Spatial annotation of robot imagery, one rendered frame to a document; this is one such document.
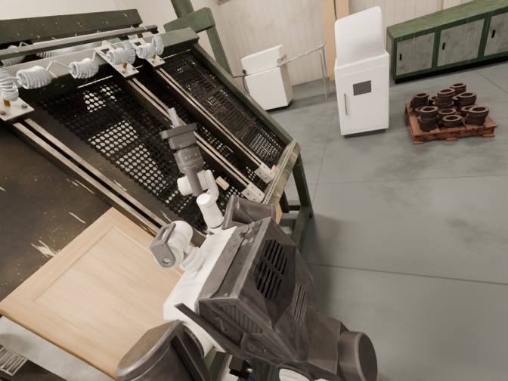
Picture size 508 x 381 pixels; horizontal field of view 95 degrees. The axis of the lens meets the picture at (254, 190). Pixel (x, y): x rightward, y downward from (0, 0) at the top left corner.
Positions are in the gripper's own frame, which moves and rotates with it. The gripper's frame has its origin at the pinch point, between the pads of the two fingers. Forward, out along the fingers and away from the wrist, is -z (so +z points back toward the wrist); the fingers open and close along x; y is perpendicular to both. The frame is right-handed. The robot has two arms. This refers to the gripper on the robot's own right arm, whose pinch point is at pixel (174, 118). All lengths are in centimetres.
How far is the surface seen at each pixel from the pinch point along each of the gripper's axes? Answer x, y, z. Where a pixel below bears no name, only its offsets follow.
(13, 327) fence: 62, 1, 43
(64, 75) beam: 27, 52, -32
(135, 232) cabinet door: 26, 23, 38
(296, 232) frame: -89, 78, 116
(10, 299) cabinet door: 62, 7, 37
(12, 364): 65, -3, 51
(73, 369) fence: 54, -5, 61
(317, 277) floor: -78, 47, 143
